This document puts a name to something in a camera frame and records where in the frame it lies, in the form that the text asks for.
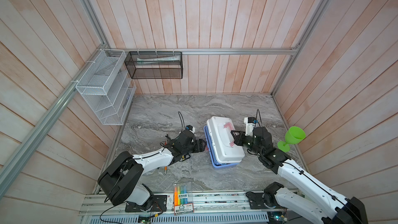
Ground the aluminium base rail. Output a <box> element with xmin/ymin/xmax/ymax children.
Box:
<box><xmin>77</xmin><ymin>191</ymin><xmax>309</xmax><ymax>224</ymax></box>

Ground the blue toolbox base tray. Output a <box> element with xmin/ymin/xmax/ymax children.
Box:
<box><xmin>204</xmin><ymin>126</ymin><xmax>238</xmax><ymax>170</ymax></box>

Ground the green plastic goblet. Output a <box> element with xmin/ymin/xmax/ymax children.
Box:
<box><xmin>277</xmin><ymin>126</ymin><xmax>306</xmax><ymax>152</ymax></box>

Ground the white toolbox lid pink handle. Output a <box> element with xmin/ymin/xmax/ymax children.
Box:
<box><xmin>206</xmin><ymin>116</ymin><xmax>245</xmax><ymax>164</ymax></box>

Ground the horizontal aluminium wall rail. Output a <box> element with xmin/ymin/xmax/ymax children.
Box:
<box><xmin>120</xmin><ymin>48</ymin><xmax>298</xmax><ymax>55</ymax></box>

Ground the left aluminium frame rail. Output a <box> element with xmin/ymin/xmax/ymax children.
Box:
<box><xmin>1</xmin><ymin>43</ymin><xmax>108</xmax><ymax>198</ymax></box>

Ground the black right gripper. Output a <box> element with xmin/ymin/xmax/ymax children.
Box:
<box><xmin>230</xmin><ymin>129</ymin><xmax>262</xmax><ymax>157</ymax></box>

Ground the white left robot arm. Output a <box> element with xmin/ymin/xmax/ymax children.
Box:
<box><xmin>97</xmin><ymin>125</ymin><xmax>207</xmax><ymax>211</ymax></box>

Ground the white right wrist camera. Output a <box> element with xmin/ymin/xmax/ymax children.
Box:
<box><xmin>244</xmin><ymin>117</ymin><xmax>258</xmax><ymax>136</ymax></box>

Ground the black wire mesh basket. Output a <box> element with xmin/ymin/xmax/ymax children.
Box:
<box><xmin>124</xmin><ymin>51</ymin><xmax>183</xmax><ymax>79</ymax></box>

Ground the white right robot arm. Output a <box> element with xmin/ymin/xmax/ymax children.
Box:
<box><xmin>231</xmin><ymin>127</ymin><xmax>368</xmax><ymax>224</ymax></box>

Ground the highlighter marker pack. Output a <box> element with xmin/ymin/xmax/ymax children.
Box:
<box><xmin>173</xmin><ymin>181</ymin><xmax>194</xmax><ymax>215</ymax></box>

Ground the right aluminium frame post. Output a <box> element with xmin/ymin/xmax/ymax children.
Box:
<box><xmin>270</xmin><ymin>0</ymin><xmax>331</xmax><ymax>99</ymax></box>

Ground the white wire mesh shelf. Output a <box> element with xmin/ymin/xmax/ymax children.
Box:
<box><xmin>76</xmin><ymin>49</ymin><xmax>136</xmax><ymax>125</ymax></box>

